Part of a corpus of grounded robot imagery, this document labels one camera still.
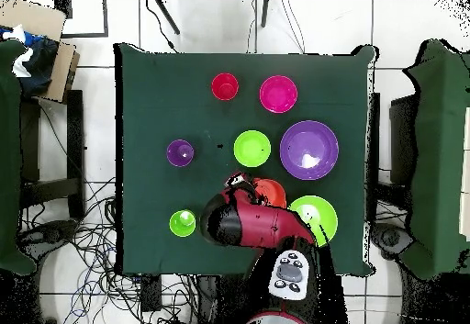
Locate small orange bowl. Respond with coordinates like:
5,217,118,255
252,177,287,209

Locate red cup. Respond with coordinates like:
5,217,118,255
211,73,240,102

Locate small green bowl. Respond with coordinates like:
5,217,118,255
233,129,272,168

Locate large purple bowl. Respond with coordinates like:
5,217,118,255
279,119,340,181

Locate green cup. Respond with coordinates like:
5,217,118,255
168,208,197,238

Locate purple cup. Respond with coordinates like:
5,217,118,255
165,139,196,168

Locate large green bowl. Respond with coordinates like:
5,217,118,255
287,195,339,248

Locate pink bowl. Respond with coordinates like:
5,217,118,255
259,74,299,115

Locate dark green tablecloth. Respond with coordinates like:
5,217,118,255
113,42,377,277

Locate black power adapter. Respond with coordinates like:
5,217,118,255
140,274,163,313

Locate green cloth covered table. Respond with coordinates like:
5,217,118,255
397,39,470,281
0,39,38,275

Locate blue and white cloth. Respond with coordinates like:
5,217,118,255
0,24,60,97

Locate cardboard box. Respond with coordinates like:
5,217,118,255
0,0,81,103

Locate tangle of cables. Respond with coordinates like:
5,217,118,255
17,176,201,324

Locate black stool frame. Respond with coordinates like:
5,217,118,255
19,89,86,220

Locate black rectangular frame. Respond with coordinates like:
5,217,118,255
54,0,109,39

